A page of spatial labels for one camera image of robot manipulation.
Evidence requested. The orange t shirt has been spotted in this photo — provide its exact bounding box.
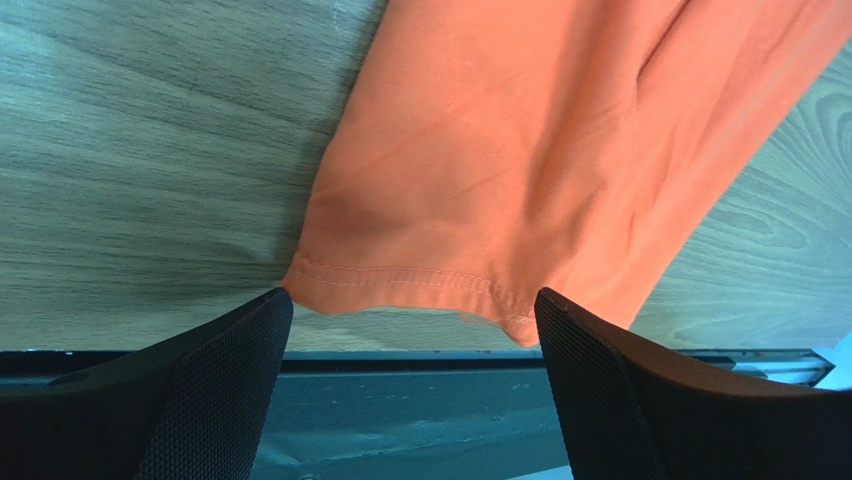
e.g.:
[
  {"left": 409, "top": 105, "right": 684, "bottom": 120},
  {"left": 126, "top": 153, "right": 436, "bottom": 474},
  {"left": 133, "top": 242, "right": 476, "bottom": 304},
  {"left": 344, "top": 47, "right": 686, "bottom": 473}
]
[{"left": 281, "top": 1, "right": 851, "bottom": 347}]

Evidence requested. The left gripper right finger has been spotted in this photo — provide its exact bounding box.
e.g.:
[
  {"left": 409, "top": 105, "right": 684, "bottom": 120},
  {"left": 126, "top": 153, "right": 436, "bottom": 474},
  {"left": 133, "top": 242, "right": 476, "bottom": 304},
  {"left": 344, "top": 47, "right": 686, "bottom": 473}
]
[{"left": 534, "top": 286, "right": 852, "bottom": 480}]

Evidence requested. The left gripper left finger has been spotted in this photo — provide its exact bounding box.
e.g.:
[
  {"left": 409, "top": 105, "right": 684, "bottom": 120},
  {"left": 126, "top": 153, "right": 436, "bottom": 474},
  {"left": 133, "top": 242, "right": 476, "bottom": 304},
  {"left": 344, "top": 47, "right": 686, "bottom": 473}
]
[{"left": 1, "top": 288, "right": 293, "bottom": 479}]

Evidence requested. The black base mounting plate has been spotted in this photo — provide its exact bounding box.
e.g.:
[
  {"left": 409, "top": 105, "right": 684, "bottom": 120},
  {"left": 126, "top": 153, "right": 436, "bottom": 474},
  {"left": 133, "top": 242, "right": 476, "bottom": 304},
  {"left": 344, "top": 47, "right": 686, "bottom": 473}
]
[{"left": 0, "top": 348, "right": 837, "bottom": 480}]

